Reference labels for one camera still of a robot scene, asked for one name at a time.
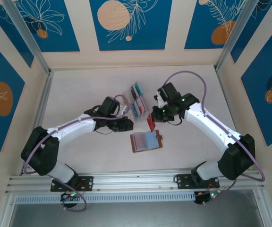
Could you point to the clear acrylic card rack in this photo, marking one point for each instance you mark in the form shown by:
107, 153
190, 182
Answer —
138, 101

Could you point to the brown leather card holder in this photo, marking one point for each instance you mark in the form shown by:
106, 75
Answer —
151, 143

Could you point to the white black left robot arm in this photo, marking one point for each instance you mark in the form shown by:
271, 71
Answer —
74, 130

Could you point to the teal card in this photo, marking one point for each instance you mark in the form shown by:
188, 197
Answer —
138, 88

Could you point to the black card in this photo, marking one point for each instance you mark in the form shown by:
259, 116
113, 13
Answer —
133, 91

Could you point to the aluminium mounting rail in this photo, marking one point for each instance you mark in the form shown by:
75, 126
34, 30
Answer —
138, 180

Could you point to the aluminium table side rail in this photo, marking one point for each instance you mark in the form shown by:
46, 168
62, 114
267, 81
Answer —
45, 94
226, 94

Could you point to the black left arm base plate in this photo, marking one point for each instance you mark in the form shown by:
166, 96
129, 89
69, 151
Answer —
88, 183

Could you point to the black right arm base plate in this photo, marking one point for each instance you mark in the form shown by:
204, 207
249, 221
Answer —
181, 180

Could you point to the aluminium frame post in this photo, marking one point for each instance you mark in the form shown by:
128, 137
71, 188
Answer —
242, 26
25, 33

